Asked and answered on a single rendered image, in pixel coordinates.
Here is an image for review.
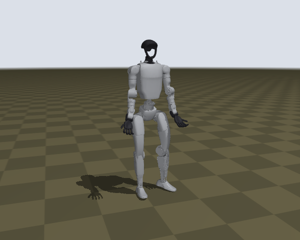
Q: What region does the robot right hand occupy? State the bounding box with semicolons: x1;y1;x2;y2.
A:
120;113;134;135

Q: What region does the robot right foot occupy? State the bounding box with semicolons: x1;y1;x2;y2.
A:
136;186;148;199

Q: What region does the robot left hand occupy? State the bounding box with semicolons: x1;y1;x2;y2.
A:
169;111;189;128

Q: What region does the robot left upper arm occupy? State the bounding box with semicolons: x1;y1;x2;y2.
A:
162;65;175;96

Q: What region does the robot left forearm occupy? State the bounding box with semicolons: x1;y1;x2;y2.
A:
166;93;177;114

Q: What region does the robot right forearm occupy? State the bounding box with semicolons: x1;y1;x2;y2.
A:
127;90;136;119

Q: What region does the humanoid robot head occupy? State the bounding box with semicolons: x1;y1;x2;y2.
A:
141;39;158;64

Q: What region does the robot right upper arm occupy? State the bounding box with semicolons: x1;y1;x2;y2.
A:
127;65;140;98

